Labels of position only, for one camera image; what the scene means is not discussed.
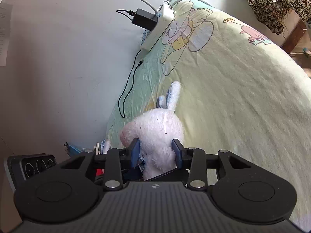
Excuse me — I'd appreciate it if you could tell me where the blue plastic package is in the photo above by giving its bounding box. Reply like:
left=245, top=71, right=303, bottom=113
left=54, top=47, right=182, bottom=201
left=64, top=142, right=85, bottom=156

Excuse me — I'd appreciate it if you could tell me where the cartoon printed bed sheet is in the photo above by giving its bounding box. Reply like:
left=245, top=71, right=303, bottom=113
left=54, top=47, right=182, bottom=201
left=106, top=0, right=311, bottom=232

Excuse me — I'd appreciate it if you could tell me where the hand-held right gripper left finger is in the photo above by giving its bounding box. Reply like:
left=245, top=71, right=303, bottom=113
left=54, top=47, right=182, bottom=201
left=59, top=138, right=142, bottom=192

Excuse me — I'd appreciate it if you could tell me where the white power strip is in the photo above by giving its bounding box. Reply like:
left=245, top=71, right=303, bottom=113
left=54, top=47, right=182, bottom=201
left=140, top=0, right=175, bottom=53

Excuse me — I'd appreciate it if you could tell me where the wooden furniture frame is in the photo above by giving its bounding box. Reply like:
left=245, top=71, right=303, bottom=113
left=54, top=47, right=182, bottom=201
left=280, top=10, right=311, bottom=54

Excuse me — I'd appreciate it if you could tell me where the black charging cable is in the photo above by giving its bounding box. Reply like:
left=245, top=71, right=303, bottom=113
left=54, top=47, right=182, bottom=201
left=116, top=9, right=144, bottom=119

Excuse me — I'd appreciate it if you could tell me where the black charger adapter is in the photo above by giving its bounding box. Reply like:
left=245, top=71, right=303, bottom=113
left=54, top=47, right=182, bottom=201
left=131, top=8, right=158, bottom=31

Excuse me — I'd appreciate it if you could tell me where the white paper sheet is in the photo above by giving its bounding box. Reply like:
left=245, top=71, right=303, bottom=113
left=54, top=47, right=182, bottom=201
left=0, top=0, right=13, bottom=67

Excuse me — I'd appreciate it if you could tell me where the white rabbit plush toy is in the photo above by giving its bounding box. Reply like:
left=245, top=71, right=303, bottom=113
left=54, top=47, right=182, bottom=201
left=119, top=81, right=186, bottom=181

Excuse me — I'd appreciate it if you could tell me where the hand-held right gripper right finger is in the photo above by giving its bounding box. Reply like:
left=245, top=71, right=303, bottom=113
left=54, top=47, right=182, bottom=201
left=171, top=138, right=252, bottom=190

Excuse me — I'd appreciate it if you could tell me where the brown floral patterned cloth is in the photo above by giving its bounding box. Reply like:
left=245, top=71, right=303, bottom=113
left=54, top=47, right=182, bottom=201
left=236, top=0, right=311, bottom=35

